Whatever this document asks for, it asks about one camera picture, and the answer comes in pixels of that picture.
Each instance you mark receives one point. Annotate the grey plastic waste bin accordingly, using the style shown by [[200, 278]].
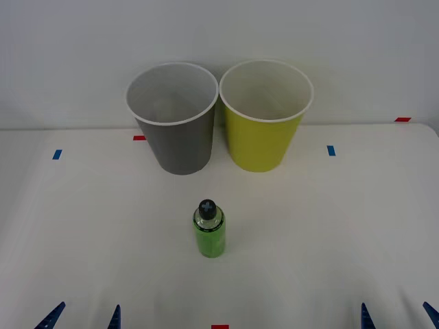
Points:
[[181, 147]]

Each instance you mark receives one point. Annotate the green label plastic bottle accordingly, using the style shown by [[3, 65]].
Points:
[[210, 240]]

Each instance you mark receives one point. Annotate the yellow-green plastic waste bin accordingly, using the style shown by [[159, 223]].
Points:
[[260, 144]]

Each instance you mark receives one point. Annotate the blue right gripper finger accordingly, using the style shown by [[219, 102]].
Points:
[[432, 313], [367, 318]]

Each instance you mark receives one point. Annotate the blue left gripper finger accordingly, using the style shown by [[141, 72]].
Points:
[[115, 318], [51, 317]]

